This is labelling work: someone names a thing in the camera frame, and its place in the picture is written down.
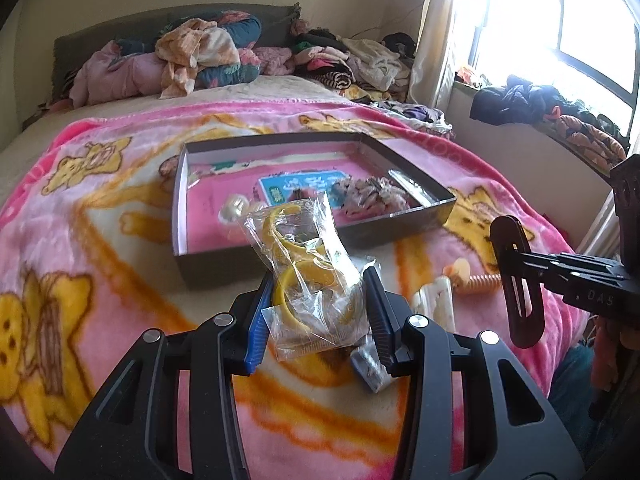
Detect white hair claw clip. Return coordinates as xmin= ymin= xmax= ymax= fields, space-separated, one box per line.
xmin=410 ymin=276 xmax=456 ymax=333

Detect cream curtain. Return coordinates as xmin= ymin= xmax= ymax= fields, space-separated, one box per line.
xmin=407 ymin=0 xmax=469 ymax=110

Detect pink cartoon fleece blanket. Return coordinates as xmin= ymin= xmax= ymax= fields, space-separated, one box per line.
xmin=1 ymin=99 xmax=572 ymax=479

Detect window with dark frame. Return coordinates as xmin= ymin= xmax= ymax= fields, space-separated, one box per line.
xmin=451 ymin=0 xmax=639 ymax=136

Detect clear bag of yellow bangles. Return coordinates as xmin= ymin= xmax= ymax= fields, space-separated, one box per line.
xmin=242 ymin=193 xmax=369 ymax=361

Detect pile of beaded jewelry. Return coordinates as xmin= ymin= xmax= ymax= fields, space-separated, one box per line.
xmin=332 ymin=177 xmax=410 ymax=216

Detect beige bed sheet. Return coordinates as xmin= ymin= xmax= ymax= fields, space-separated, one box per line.
xmin=0 ymin=74 xmax=362 ymax=206

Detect floral laundry bag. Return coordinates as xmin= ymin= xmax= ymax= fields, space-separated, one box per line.
xmin=372 ymin=100 xmax=454 ymax=140

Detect orange white crumpled cloth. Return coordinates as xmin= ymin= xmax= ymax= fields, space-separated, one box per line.
xmin=155 ymin=18 xmax=241 ymax=99

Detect pink bundled bedding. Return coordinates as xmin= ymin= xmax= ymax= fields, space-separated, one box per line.
xmin=70 ymin=40 xmax=166 ymax=108

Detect teal floral pillow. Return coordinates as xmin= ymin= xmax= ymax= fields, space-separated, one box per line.
xmin=115 ymin=11 xmax=262 ymax=98

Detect pile of mixed clothes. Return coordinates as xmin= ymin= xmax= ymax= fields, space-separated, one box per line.
xmin=254 ymin=18 xmax=419 ymax=106

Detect dark cardboard tray box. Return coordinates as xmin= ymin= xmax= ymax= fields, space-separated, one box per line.
xmin=171 ymin=132 xmax=457 ymax=288

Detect dark clothes on windowsill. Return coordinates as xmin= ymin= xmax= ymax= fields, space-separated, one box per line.
xmin=470 ymin=76 xmax=622 ymax=136

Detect pearl shell ornament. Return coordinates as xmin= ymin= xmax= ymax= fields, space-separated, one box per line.
xmin=218 ymin=194 xmax=268 ymax=224

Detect clear plastic jewelry case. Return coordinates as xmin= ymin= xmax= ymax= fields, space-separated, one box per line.
xmin=349 ymin=334 xmax=395 ymax=393

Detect dark green headboard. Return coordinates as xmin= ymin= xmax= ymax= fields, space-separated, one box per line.
xmin=51 ymin=2 xmax=302 ymax=101

